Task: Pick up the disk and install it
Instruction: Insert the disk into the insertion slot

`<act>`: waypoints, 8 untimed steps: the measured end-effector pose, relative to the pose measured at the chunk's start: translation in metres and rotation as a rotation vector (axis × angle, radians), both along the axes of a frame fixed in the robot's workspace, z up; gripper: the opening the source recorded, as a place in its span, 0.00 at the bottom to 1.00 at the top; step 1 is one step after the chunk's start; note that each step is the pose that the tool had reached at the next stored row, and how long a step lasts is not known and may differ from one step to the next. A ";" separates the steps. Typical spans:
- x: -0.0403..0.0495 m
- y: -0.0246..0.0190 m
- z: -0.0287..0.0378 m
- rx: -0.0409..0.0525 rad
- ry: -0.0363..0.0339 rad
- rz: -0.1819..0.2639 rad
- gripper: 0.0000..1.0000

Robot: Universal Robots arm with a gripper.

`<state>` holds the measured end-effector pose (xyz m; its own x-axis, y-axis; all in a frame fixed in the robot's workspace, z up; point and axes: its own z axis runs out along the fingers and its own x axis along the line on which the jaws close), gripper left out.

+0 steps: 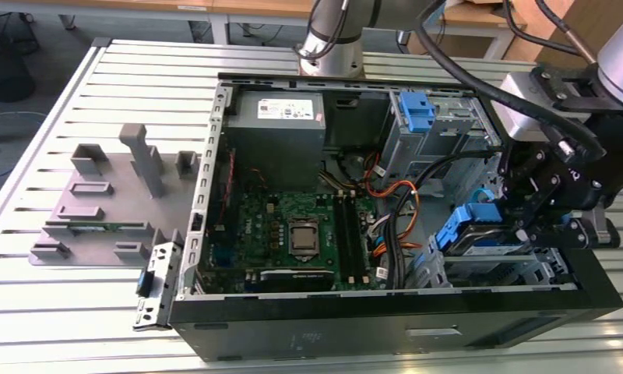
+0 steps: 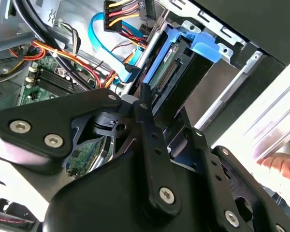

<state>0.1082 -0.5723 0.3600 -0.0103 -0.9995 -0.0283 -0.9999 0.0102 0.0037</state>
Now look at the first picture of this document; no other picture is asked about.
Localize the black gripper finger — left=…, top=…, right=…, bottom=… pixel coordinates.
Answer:
left=497, top=142, right=561, bottom=237
left=525, top=212, right=620, bottom=250

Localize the hard disk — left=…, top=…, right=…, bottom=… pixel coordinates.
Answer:
left=434, top=201, right=531, bottom=258

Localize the metal disk bay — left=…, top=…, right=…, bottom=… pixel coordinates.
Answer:
left=414, top=233, right=575, bottom=289

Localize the metal optical drive cage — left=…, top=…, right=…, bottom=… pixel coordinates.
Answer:
left=380, top=88, right=503, bottom=185

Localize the blue drive cage latch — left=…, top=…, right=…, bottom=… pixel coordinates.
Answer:
left=399, top=90, right=436, bottom=134

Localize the black RAM slot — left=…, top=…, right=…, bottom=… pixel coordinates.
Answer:
left=347, top=189, right=374, bottom=284
left=332, top=189, right=358, bottom=285

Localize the wooden cabinet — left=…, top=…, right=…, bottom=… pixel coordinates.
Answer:
left=503, top=0, right=623, bottom=111

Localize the silver CPU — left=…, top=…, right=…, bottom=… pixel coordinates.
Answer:
left=291, top=227, right=318, bottom=250

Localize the CPU socket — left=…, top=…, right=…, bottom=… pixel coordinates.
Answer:
left=286, top=218, right=323, bottom=263

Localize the metal socket cover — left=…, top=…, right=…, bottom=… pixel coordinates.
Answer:
left=288, top=221, right=322, bottom=259

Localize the grey power supply unit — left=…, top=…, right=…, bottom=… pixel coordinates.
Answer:
left=220, top=91, right=327, bottom=192

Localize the black graphics card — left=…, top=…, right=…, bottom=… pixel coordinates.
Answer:
left=256, top=267, right=338, bottom=293

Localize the black open PC case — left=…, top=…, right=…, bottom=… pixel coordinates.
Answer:
left=167, top=72, right=623, bottom=362

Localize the green motherboard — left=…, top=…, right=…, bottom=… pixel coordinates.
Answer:
left=195, top=189, right=391, bottom=294

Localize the grey parts rack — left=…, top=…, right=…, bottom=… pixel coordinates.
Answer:
left=25, top=123, right=204, bottom=270

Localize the green RAM stick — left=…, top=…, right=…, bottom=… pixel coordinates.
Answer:
left=45, top=221, right=143, bottom=235

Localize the grey desk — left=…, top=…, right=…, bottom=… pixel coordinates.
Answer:
left=55, top=0, right=312, bottom=46

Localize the black waste bin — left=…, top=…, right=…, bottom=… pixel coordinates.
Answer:
left=0, top=11, right=38, bottom=103

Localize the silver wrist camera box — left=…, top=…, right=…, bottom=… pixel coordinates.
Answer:
left=497, top=72, right=559, bottom=141

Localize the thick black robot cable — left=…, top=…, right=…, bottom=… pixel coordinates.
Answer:
left=414, top=0, right=607, bottom=161

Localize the orange yellow wire bundle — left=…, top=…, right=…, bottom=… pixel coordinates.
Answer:
left=366, top=181, right=422, bottom=259

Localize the black cable bundle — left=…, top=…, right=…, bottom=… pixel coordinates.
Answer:
left=382, top=147, right=504, bottom=291

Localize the black cable with metal end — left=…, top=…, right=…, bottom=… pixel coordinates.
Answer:
left=501, top=0, right=601, bottom=65

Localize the power supply wire bundle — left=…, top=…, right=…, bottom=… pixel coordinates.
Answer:
left=318, top=150, right=383, bottom=194

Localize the wooden desk white frame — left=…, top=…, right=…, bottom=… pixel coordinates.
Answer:
left=394, top=0, right=528, bottom=59

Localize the metal bracket with blue latch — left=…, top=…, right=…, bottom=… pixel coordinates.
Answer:
left=131, top=241, right=183, bottom=333

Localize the pale blue floor cable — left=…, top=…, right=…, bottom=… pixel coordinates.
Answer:
left=0, top=111, right=47, bottom=184

